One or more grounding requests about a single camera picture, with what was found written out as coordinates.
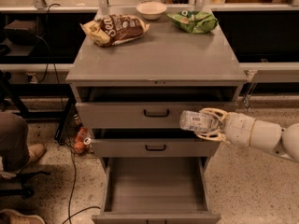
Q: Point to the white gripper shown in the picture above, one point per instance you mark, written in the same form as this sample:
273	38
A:
238	129

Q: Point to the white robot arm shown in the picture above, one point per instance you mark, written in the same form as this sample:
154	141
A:
273	139

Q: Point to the grey metal drawer cabinet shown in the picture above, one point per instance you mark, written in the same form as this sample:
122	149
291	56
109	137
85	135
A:
164	57

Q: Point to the bottom grey drawer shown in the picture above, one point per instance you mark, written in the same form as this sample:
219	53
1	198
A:
155	191

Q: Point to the grey drawer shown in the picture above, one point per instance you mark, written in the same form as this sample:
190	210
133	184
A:
155	191
122	108
113	143

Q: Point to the middle grey drawer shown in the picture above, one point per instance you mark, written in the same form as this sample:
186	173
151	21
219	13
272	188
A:
113	143

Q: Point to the top grey drawer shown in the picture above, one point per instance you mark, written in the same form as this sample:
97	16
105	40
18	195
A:
122	108

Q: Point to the green chip bag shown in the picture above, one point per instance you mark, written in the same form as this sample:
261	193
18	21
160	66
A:
193	22

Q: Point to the white bowl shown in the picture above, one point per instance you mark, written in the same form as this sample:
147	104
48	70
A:
151	10

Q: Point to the orange bottles on floor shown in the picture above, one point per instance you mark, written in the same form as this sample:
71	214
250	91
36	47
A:
82	141

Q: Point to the brown chip bag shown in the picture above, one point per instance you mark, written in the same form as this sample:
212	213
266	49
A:
111	30

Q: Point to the tan shoe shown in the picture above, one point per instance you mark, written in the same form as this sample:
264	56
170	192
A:
10	216
36	151

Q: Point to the black office chair base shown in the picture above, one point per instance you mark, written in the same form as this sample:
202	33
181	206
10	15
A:
15	184

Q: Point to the person leg brown trousers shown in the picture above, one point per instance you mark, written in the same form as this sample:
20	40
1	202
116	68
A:
13	142

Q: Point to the dark box on shelf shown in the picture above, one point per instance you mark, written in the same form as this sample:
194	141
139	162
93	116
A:
22	32

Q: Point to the black top drawer handle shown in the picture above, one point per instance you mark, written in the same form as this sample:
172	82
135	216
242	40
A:
161	114

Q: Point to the black drawer handle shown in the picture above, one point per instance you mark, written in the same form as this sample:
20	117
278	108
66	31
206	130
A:
161	114
155	148

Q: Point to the black middle drawer handle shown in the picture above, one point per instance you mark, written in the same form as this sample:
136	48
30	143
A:
155	148

